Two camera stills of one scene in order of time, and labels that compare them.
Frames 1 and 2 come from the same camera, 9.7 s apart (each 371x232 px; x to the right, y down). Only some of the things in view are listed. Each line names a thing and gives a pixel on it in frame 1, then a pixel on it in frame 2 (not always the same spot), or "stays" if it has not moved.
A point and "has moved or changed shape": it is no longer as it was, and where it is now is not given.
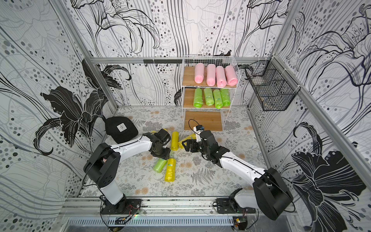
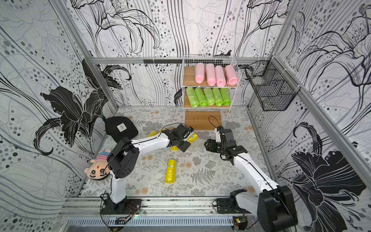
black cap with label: [120, 128] stays
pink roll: [232, 79] stays
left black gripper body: [161, 152] -> [182, 145]
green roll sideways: [225, 97] stays
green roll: [159, 165] -> [192, 97]
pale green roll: [209, 98] stays
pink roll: [210, 75] stays
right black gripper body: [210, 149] -> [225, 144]
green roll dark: [197, 101] has moved or changed shape
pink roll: [199, 75] stays
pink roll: [221, 77] stays
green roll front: [218, 98] stays
